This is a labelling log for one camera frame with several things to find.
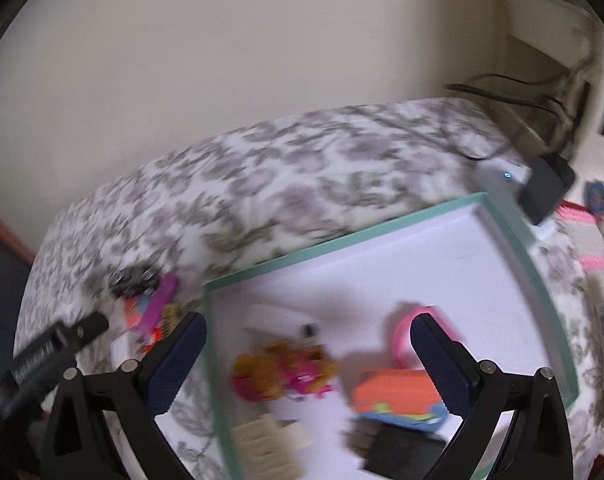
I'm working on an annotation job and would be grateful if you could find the pink white knit mat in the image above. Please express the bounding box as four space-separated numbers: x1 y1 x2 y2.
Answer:
554 200 604 306

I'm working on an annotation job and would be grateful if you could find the white wooden shelf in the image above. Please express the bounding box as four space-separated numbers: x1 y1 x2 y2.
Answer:
496 0 604 146

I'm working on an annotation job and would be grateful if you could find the black cable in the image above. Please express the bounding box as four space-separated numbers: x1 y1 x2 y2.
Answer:
444 72 597 161

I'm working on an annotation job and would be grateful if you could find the floral blanket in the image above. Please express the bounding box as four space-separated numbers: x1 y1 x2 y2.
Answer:
12 97 604 480

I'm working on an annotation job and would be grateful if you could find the dark cabinet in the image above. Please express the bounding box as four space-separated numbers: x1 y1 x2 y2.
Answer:
0 230 38 411

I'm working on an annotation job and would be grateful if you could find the black power adapter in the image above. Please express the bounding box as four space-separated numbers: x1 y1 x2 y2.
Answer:
519 154 576 226

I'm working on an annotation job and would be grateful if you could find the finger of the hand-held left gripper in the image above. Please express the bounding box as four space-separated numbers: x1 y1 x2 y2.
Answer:
57 312 110 353

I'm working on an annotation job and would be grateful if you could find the colourful round toy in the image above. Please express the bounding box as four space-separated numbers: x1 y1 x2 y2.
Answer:
584 180 604 216

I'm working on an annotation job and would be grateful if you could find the red-brown board edge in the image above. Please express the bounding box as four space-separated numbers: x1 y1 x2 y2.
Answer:
0 205 38 266

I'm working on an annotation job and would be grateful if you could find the pink yellow toy figure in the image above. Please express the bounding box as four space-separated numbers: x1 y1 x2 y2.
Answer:
232 338 341 403

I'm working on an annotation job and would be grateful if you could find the black cube adapter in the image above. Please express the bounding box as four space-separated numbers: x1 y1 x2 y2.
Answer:
346 417 449 478

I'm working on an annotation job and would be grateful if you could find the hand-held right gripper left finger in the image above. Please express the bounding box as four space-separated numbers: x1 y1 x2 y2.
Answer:
42 311 207 480

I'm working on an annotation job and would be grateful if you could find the purple marker pen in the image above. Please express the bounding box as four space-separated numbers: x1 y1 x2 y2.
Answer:
141 272 181 333

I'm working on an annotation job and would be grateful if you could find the orange eraser box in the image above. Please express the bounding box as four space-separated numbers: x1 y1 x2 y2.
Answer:
351 367 450 433

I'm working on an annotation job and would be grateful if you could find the orange pink small toy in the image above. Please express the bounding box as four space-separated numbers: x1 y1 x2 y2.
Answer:
123 294 153 331

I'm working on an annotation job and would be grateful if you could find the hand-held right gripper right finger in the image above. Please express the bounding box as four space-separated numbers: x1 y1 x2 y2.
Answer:
410 313 575 480

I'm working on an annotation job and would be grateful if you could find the pink toy watch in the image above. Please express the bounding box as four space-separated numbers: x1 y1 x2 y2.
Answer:
391 304 462 373

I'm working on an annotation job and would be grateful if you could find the white power strip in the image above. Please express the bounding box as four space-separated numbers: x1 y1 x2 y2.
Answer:
474 157 562 241

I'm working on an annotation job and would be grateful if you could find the beige ribbed block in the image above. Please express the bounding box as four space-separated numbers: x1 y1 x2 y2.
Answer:
231 414 315 480

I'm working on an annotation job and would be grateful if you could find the teal shallow cardboard box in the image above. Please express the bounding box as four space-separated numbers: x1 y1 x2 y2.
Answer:
202 191 580 480

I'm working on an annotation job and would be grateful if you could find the black toy car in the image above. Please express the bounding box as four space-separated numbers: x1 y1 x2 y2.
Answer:
109 266 161 300

